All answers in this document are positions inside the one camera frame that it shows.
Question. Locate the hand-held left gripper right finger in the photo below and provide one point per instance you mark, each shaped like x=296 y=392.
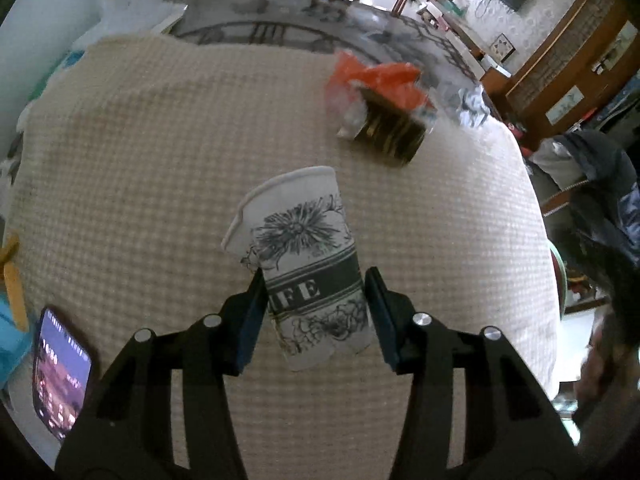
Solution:
x=382 y=325

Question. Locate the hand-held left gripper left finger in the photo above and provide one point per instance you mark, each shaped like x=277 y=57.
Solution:
x=252 y=325

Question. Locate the white plush toy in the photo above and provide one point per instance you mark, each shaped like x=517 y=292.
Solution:
x=127 y=0

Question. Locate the yellow wooden stick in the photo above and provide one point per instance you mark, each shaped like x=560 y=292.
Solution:
x=12 y=280

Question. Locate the beige checkered tablecloth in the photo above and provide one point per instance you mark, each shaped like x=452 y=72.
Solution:
x=175 y=160

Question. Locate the floral print paper cup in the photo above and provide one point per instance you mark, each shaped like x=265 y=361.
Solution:
x=305 y=270

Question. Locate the crumpled silver wrapper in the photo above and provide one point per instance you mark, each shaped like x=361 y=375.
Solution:
x=470 y=105

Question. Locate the dark blue jacket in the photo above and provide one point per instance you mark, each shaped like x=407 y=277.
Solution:
x=595 y=175

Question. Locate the dark gold striped box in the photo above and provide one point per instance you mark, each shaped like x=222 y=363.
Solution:
x=392 y=130

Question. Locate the orange plastic packet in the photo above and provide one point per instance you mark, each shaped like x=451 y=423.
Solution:
x=370 y=85

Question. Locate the green rimmed red basin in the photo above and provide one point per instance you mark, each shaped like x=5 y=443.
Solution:
x=559 y=275

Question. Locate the smartphone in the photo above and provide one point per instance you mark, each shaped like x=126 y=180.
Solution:
x=60 y=375

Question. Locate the small framed wall picture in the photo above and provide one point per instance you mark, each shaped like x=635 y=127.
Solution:
x=502 y=47

